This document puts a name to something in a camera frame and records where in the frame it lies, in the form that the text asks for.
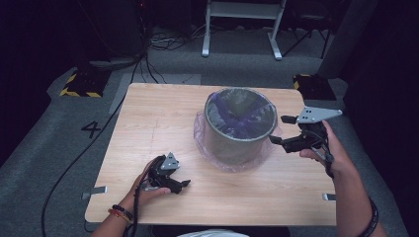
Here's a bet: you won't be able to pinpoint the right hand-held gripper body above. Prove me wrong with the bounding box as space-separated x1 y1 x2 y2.
283 106 344 154

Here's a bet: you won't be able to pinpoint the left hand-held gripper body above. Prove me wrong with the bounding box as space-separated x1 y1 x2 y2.
146 151 184 196

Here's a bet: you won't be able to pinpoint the purple plastic bag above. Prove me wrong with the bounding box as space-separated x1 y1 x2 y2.
193 89 282 173

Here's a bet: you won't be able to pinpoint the green plastic bin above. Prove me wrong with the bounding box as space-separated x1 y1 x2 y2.
203 87 279 166

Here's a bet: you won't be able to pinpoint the person's right hand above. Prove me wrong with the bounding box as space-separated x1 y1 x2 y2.
298 119 358 181

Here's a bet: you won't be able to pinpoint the person's left hand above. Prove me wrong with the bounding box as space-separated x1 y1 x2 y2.
120 159 172 217

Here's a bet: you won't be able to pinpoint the black yellow striped base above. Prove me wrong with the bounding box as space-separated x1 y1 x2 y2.
293 73 338 102
58 69 112 99

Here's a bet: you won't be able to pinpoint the black tripod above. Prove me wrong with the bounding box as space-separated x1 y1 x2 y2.
282 13 332 59

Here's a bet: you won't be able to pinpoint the black wristband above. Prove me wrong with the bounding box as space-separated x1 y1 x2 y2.
357 197 380 237

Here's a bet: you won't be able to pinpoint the grey curtain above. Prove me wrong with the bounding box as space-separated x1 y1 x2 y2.
316 0 379 80

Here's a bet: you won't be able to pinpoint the white metal stand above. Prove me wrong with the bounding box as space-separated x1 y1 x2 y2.
201 0 288 61

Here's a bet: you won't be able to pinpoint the right hand-held gripper cable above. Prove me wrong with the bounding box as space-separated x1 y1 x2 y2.
310 129 336 181

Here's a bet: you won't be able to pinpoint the hand-held gripper cable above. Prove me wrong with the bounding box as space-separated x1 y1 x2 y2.
310 129 336 181
123 155 166 237

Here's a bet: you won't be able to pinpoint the left hand-held gripper cable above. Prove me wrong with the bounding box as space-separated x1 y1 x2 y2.
123 155 166 237

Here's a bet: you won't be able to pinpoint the beaded bracelets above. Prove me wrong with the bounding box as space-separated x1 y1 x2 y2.
108 203 135 224

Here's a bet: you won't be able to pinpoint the black floor cable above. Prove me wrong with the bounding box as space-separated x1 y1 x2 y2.
41 53 149 237

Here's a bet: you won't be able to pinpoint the tangle of floor cables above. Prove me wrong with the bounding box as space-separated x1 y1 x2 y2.
147 24 208 52

